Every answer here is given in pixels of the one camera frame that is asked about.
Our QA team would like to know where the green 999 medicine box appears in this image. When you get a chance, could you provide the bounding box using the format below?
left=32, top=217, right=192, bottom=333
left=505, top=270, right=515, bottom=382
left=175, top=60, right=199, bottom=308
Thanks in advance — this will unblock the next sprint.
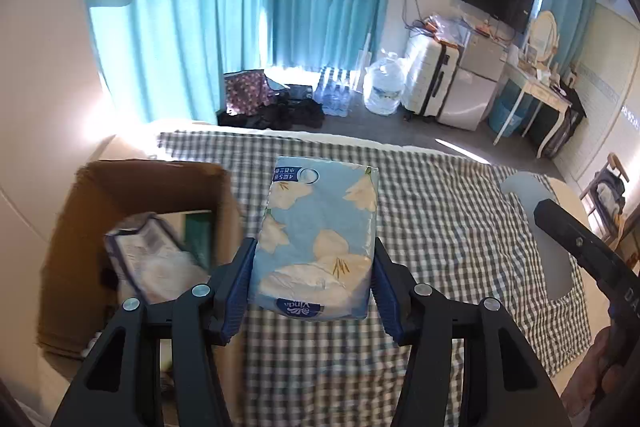
left=160, top=210, right=213, bottom=271

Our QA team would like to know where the floral tissue paper pack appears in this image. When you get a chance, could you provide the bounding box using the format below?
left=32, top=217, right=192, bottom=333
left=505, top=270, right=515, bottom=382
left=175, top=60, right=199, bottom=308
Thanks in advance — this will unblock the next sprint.
left=104, top=212, right=209, bottom=305

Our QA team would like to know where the blue flower tissue pack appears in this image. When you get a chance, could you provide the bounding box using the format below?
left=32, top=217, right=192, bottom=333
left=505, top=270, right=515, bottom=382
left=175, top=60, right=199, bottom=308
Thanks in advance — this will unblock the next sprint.
left=248, top=156, right=378, bottom=321

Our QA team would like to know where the person right hand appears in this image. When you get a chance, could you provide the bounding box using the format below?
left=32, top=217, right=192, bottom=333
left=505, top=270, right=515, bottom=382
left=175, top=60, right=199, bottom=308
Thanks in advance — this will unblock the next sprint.
left=561, top=326, right=624, bottom=426

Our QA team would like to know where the wooden chair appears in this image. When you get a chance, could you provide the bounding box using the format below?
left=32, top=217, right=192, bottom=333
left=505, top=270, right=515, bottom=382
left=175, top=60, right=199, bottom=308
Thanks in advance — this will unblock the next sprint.
left=579, top=153, right=630, bottom=237

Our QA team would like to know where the checkered bed sheet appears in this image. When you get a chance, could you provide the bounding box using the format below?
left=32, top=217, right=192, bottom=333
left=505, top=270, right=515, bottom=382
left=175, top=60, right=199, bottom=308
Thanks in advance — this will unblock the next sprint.
left=157, top=130, right=591, bottom=426

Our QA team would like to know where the cardboard box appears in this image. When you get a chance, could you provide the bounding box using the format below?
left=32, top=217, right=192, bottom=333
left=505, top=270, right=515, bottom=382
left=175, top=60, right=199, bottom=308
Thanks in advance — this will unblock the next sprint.
left=37, top=159, right=255, bottom=426

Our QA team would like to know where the black clothes pile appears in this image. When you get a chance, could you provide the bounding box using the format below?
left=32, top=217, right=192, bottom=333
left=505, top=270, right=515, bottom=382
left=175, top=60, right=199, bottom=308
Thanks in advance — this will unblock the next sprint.
left=218, top=86, right=324, bottom=130

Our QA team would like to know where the floral shopping bag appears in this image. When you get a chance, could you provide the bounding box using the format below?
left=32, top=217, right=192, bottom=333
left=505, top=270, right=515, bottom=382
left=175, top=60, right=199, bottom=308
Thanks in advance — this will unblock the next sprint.
left=224, top=69, right=274, bottom=116

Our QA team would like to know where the pack of water bottles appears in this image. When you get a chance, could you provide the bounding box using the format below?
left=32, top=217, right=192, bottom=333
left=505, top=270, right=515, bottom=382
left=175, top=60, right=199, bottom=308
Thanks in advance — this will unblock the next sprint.
left=312, top=67, right=360, bottom=117

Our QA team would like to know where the large water jug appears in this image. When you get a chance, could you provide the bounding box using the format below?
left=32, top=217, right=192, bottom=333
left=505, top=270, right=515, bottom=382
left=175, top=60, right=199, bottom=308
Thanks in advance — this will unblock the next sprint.
left=363, top=52, right=406, bottom=116

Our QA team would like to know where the white dressing table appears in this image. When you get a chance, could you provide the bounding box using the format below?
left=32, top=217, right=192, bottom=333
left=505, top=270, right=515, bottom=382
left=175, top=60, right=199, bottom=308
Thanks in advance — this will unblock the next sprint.
left=491, top=66, right=574, bottom=160

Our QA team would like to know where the white suitcase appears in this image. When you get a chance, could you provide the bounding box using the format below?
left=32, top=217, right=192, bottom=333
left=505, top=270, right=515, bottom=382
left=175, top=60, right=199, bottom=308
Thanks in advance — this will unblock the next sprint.
left=400, top=29, right=460, bottom=117

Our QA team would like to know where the silver mini fridge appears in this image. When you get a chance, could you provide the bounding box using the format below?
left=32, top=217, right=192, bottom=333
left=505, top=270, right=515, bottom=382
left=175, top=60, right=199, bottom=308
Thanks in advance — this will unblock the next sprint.
left=437, top=31, right=506, bottom=131

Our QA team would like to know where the oval vanity mirror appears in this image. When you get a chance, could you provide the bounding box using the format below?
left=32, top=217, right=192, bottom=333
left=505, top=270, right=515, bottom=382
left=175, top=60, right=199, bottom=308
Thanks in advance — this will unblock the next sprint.
left=525, top=10, right=560, bottom=67

